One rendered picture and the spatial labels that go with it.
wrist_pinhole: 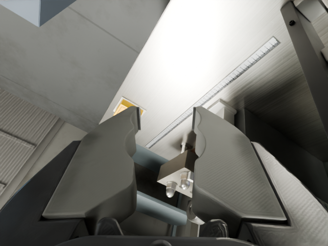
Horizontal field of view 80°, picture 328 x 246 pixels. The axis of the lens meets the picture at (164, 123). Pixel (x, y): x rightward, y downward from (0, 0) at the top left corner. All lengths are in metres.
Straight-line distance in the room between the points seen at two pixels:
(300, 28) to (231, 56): 0.16
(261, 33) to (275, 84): 0.12
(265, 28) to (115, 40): 1.31
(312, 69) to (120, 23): 1.38
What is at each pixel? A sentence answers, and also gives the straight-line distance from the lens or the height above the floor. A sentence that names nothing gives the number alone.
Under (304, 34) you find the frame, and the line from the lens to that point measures 0.32.
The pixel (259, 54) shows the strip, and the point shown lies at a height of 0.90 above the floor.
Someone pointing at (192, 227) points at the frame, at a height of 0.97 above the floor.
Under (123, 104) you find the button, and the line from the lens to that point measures 0.58.
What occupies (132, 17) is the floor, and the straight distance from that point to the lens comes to 1.49.
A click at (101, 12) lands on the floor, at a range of 1.58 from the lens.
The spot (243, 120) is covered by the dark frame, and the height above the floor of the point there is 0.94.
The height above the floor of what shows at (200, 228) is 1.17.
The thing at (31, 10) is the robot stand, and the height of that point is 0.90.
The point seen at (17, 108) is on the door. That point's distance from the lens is 2.80.
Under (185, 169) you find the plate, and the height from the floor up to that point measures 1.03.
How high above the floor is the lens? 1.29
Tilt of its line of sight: 39 degrees down
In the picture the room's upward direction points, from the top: 163 degrees counter-clockwise
